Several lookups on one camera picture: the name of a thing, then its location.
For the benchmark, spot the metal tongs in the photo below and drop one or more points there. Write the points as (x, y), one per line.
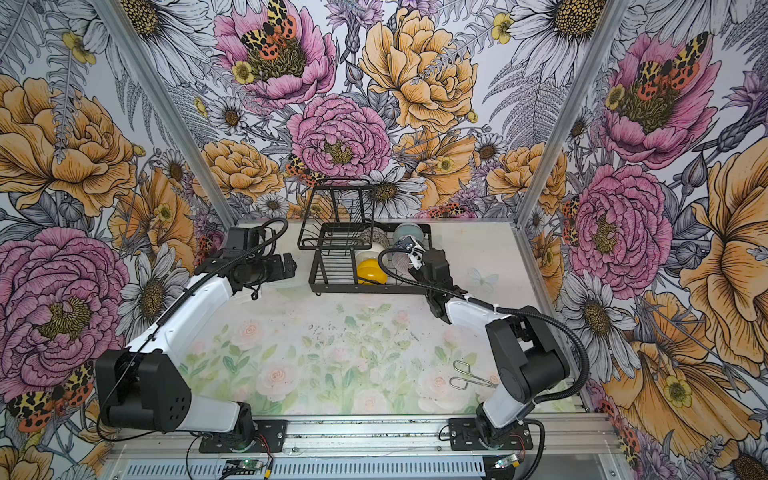
(465, 377)

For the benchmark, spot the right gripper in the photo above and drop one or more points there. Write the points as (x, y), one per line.
(416, 273)

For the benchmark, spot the pink striped glass bowl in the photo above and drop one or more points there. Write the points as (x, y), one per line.
(399, 263)

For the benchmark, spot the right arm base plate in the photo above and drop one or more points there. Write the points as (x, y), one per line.
(465, 435)

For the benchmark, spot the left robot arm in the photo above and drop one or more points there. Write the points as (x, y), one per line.
(141, 386)

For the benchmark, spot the black wire dish rack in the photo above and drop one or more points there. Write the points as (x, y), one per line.
(341, 231)

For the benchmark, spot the cream white bowl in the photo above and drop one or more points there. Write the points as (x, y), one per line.
(372, 252)

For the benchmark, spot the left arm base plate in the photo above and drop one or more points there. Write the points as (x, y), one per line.
(266, 436)

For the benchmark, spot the aluminium mounting rail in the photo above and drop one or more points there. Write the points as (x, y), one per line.
(390, 435)

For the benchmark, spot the black white patterned bowl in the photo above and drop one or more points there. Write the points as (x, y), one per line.
(372, 237)

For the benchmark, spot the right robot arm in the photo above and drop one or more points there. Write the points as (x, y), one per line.
(528, 358)

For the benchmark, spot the yellow bowl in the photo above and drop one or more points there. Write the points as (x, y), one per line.
(370, 273)

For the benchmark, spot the mint green bowl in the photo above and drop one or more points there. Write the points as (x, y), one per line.
(408, 229)

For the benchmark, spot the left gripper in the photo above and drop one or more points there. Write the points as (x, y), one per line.
(277, 273)

